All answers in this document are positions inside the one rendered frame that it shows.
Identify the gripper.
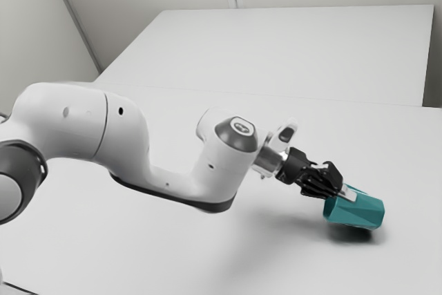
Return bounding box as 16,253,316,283
275,146,357,203

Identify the teal faceted mug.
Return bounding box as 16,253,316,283
322,182,386,231

